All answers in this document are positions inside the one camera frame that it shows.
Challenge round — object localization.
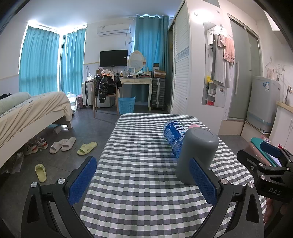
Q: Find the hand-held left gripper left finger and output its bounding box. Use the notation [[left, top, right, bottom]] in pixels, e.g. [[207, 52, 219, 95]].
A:
[[21, 156, 98, 238]]

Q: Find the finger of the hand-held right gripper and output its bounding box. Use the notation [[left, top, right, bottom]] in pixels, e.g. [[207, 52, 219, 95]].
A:
[[260, 141, 293, 162], [236, 149, 293, 178]]

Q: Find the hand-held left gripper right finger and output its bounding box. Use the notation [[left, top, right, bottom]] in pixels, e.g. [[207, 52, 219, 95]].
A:
[[189, 157, 267, 238]]

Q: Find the grey cup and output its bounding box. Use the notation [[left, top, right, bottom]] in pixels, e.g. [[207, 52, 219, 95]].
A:
[[175, 128, 220, 185]]

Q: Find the person's right hand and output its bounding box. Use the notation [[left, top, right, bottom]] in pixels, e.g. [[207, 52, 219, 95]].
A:
[[266, 198, 292, 226]]

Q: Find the teal and pink cloth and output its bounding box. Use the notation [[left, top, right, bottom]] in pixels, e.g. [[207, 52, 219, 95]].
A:
[[248, 137, 283, 167]]

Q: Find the white cabinet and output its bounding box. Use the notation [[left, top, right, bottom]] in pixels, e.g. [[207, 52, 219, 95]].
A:
[[269, 102, 293, 143]]

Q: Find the green slipper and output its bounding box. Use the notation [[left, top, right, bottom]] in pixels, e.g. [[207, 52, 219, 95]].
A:
[[77, 142, 98, 155], [35, 164, 47, 183]]

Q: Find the white slipper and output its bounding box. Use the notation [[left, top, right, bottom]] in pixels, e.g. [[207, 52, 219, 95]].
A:
[[49, 141, 62, 154], [61, 137, 76, 152]]

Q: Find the white washing machine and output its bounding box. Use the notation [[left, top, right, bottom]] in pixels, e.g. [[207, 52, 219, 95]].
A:
[[246, 75, 281, 134]]

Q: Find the white sneaker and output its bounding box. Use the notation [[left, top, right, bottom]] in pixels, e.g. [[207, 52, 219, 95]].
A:
[[24, 142, 38, 155], [35, 137, 49, 150]]

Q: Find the blue water bottle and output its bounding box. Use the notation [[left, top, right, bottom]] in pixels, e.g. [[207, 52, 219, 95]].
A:
[[162, 119, 189, 159]]

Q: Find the grey checkered tablecloth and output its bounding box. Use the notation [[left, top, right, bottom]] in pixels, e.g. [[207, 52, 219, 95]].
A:
[[79, 113, 268, 238]]

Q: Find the crumpled plastic bag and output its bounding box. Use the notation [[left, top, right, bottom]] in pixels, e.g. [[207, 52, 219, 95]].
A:
[[4, 152, 25, 175]]

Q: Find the clear water jug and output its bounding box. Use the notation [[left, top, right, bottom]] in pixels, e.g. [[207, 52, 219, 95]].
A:
[[66, 92, 77, 111]]

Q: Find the frosted glass door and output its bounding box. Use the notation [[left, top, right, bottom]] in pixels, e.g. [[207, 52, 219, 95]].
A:
[[227, 13, 263, 121]]

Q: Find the bed with beige sheet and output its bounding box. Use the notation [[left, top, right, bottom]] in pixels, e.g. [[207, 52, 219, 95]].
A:
[[0, 91, 74, 170]]

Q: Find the white suitcase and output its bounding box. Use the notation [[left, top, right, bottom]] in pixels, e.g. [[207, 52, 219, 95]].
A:
[[82, 81, 95, 108]]

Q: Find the wooden chair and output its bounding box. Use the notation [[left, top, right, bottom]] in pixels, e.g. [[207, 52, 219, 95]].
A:
[[93, 75, 120, 118]]

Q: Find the blue laundry basket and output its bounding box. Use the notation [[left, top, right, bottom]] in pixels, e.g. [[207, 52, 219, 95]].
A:
[[118, 96, 137, 114]]

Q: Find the black jacket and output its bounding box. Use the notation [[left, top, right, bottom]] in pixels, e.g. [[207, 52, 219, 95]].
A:
[[95, 74, 123, 103]]

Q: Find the silver suitcase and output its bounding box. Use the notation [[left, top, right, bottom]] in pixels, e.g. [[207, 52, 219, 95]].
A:
[[150, 77, 166, 111]]

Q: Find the grey towel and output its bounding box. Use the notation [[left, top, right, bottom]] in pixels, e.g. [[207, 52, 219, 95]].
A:
[[211, 34, 226, 84]]

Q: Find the pale green pillow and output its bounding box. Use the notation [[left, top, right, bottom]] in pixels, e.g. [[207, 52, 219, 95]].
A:
[[0, 92, 31, 115]]

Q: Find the pink towel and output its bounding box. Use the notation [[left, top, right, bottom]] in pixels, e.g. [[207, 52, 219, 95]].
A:
[[223, 37, 236, 64]]

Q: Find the white dressing table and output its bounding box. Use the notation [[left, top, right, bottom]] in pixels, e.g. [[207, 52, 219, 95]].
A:
[[119, 76, 153, 111]]

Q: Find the white wardrobe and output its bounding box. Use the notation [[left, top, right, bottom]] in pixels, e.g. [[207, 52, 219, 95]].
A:
[[168, 0, 230, 120]]

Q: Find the narrow teal curtain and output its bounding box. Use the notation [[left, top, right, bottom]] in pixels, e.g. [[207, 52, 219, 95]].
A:
[[60, 28, 86, 92]]

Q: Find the black television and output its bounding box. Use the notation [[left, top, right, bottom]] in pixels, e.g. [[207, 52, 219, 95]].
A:
[[99, 50, 129, 67]]

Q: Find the wide teal curtain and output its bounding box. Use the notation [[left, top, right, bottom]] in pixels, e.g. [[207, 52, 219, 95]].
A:
[[19, 26, 60, 93]]

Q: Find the oval white mirror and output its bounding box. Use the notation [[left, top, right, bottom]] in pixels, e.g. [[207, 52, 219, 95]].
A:
[[127, 50, 147, 73]]

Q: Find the tall teal curtain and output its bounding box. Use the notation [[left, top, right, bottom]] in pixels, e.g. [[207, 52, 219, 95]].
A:
[[135, 15, 170, 104]]

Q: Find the white air conditioner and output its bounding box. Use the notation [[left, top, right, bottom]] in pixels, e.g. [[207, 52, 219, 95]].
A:
[[97, 23, 131, 36]]

